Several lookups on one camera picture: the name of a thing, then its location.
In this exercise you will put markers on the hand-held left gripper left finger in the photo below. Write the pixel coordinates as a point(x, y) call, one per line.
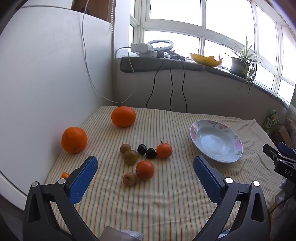
point(84, 178)

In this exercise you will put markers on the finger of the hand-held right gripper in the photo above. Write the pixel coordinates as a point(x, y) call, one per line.
point(271, 153)
point(288, 150)

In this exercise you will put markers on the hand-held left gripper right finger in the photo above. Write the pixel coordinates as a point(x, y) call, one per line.
point(205, 176)

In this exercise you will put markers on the large orange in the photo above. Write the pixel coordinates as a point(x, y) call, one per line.
point(123, 116)
point(74, 139)

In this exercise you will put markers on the cardboard box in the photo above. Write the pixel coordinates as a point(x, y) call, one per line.
point(286, 136)

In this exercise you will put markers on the small tangerine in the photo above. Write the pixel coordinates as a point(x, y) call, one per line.
point(145, 170)
point(164, 151)
point(65, 175)

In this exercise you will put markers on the green packet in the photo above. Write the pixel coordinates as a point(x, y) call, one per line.
point(272, 121)

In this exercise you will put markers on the white crumpled cloth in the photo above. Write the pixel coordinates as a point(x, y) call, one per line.
point(285, 204)

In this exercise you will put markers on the floral white plate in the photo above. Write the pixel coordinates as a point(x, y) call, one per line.
point(215, 143)

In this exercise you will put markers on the striped table cloth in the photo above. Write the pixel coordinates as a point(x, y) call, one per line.
point(173, 199)

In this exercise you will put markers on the brown kiwi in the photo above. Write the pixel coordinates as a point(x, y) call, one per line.
point(130, 158)
point(129, 179)
point(125, 147)

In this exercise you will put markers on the dark plum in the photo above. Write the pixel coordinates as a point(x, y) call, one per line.
point(151, 153)
point(142, 149)

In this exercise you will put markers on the potted spider plant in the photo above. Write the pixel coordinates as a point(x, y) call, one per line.
point(239, 66)

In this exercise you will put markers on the white fridge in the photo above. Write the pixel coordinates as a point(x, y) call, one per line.
point(46, 81)

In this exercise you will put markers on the yellow wavy bowl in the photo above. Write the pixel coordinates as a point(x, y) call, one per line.
point(204, 60)

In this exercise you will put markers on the grey window sill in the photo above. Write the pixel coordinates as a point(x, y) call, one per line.
point(148, 64)

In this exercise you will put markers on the brown wooden cabinet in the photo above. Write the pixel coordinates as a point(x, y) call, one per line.
point(92, 9)

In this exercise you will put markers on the white window frame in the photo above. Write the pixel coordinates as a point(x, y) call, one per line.
point(171, 29)

